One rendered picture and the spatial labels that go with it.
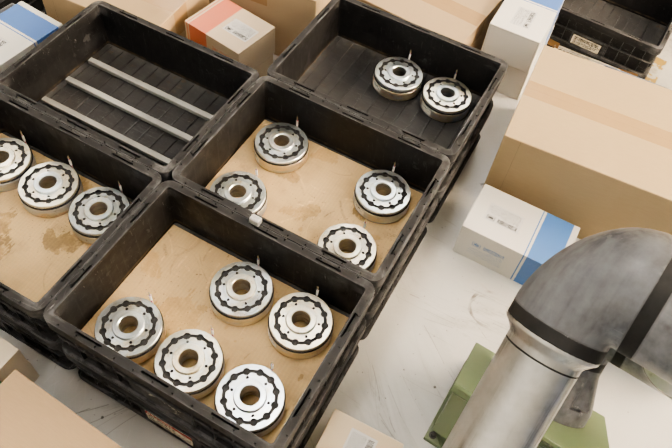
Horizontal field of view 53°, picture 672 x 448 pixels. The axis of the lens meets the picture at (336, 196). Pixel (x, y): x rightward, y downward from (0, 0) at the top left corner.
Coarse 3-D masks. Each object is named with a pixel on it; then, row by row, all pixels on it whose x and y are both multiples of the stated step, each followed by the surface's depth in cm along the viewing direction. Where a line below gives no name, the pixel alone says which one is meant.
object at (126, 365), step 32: (160, 192) 112; (192, 192) 112; (128, 224) 107; (96, 256) 104; (320, 256) 107; (64, 288) 100; (64, 320) 97; (352, 320) 102; (96, 352) 95; (160, 384) 92; (320, 384) 94; (224, 416) 91
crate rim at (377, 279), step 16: (256, 80) 129; (272, 80) 129; (304, 96) 127; (336, 112) 126; (368, 128) 124; (384, 128) 124; (208, 144) 119; (416, 144) 122; (192, 160) 116; (448, 160) 121; (176, 176) 114; (208, 192) 113; (432, 192) 116; (240, 208) 111; (416, 208) 114; (272, 224) 110; (416, 224) 113; (304, 240) 108; (400, 240) 111; (336, 256) 107; (368, 272) 106; (384, 272) 106
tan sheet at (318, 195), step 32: (256, 128) 135; (320, 160) 131; (288, 192) 126; (320, 192) 127; (352, 192) 127; (416, 192) 128; (288, 224) 122; (320, 224) 122; (384, 224) 123; (384, 256) 119
